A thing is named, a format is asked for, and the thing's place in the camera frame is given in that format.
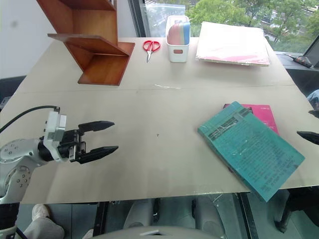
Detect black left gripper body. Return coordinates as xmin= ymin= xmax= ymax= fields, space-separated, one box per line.
xmin=57 ymin=127 xmax=88 ymax=164

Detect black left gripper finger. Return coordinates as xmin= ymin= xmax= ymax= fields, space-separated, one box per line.
xmin=78 ymin=145 xmax=120 ymax=165
xmin=78 ymin=120 xmax=116 ymax=133

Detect pink book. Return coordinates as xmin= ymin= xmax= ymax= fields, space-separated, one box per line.
xmin=222 ymin=103 xmax=280 ymax=136

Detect wooden shelf stand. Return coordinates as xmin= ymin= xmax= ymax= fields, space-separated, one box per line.
xmin=36 ymin=0 xmax=136 ymax=87

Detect teal book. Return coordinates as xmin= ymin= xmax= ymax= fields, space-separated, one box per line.
xmin=197 ymin=101 xmax=306 ymax=203

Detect blue grey mottled object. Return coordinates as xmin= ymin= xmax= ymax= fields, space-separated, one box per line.
xmin=307 ymin=89 xmax=319 ymax=112

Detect black side desk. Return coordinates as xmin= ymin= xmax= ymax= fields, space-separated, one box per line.
xmin=273 ymin=51 xmax=319 ymax=98

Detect orange and black tool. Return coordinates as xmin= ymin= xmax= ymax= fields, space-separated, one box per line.
xmin=284 ymin=52 xmax=313 ymax=68

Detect dark monitor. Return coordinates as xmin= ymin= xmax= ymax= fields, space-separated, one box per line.
xmin=303 ymin=34 xmax=319 ymax=67

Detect grey rounded shape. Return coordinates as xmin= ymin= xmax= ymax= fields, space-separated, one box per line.
xmin=123 ymin=198 xmax=157 ymax=230

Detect white shoe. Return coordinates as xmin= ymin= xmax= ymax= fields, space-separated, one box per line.
xmin=31 ymin=203 xmax=52 ymax=222

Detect grey trouser leg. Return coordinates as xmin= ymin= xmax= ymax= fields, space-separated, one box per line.
xmin=21 ymin=216 xmax=66 ymax=239

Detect white plastic storage box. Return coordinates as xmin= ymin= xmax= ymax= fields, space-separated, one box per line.
xmin=165 ymin=15 xmax=191 ymax=63

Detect cream and pink paper stack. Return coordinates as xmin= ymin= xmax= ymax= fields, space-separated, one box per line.
xmin=195 ymin=21 xmax=271 ymax=68

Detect pink plastic plate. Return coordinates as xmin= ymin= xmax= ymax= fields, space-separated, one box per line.
xmin=168 ymin=22 xmax=185 ymax=46

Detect clear plastic bag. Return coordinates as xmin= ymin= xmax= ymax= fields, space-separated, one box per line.
xmin=144 ymin=1 xmax=188 ymax=38

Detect blue plastic plate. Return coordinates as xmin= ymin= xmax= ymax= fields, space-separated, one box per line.
xmin=182 ymin=20 xmax=191 ymax=45

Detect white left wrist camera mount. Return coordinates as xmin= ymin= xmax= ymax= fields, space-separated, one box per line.
xmin=42 ymin=111 xmax=68 ymax=162

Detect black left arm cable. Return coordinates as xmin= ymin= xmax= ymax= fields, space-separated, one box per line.
xmin=0 ymin=106 xmax=61 ymax=133

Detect black table frame leg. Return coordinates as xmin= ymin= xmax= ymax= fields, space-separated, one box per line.
xmin=92 ymin=201 xmax=110 ymax=237
xmin=236 ymin=192 xmax=257 ymax=239

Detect red handled scissors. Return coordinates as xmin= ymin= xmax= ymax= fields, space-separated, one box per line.
xmin=142 ymin=39 xmax=161 ymax=63

